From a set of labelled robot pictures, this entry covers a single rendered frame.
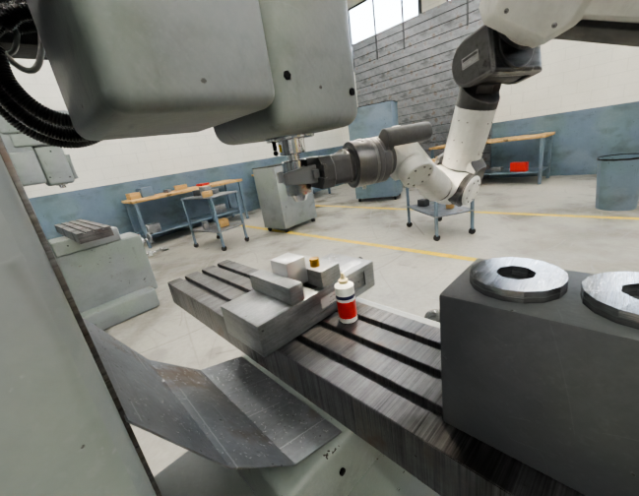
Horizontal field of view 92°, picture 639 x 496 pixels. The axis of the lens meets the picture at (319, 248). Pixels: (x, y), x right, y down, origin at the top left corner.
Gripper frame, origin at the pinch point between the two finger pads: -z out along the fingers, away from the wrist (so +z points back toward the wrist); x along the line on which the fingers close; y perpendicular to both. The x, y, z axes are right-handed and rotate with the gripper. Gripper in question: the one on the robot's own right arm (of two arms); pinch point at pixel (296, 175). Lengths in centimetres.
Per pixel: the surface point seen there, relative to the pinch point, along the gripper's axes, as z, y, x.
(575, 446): 11, 26, 42
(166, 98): -16.7, -11.2, 20.7
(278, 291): -7.8, 22.2, -1.7
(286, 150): -1.5, -4.8, 1.8
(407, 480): 9, 69, 13
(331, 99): 5.3, -10.8, 8.6
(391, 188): 323, 103, -502
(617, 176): 432, 87, -180
